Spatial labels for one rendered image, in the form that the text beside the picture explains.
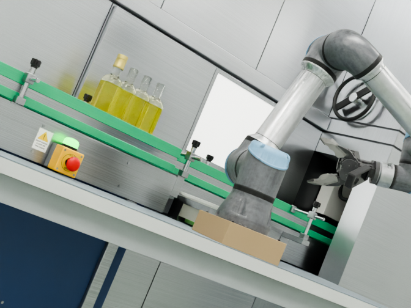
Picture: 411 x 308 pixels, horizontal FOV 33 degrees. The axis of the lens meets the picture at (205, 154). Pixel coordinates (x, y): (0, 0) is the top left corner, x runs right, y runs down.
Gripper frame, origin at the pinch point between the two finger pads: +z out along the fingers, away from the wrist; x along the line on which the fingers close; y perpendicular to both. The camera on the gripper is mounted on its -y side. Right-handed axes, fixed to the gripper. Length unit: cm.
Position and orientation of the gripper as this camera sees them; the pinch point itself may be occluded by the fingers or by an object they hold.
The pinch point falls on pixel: (312, 161)
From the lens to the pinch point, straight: 212.8
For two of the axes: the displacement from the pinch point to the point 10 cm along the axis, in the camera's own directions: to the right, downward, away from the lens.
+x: 2.0, -8.9, -4.2
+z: -9.7, -2.3, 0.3
